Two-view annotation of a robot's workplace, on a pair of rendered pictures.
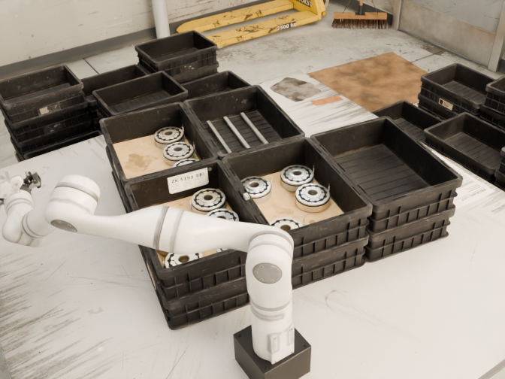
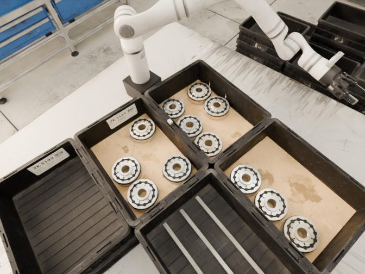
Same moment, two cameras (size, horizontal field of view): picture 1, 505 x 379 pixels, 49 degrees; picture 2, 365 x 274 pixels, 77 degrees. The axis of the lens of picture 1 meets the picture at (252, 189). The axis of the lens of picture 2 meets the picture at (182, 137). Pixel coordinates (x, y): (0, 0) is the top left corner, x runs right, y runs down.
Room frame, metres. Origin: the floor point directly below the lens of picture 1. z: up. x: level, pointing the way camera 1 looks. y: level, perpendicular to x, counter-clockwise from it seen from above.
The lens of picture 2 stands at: (1.67, -0.05, 1.60)
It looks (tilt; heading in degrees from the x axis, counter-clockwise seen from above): 59 degrees down; 167
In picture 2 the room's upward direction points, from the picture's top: 5 degrees counter-clockwise
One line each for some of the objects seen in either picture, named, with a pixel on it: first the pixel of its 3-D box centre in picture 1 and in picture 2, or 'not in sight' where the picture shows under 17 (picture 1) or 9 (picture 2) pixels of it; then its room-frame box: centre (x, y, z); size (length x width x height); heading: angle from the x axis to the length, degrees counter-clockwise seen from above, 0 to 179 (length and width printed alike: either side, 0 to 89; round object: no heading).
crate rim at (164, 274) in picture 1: (193, 212); (205, 105); (1.18, 0.16, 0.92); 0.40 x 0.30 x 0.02; 21
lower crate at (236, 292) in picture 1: (198, 254); not in sight; (1.18, 0.16, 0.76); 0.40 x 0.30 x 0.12; 21
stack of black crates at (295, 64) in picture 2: not in sight; (311, 80); (0.78, 1.18, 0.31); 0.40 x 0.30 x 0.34; 32
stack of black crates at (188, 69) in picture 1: (179, 80); not in sight; (3.07, 0.41, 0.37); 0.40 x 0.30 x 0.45; 122
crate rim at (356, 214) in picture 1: (292, 184); (138, 151); (1.28, -0.12, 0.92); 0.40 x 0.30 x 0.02; 21
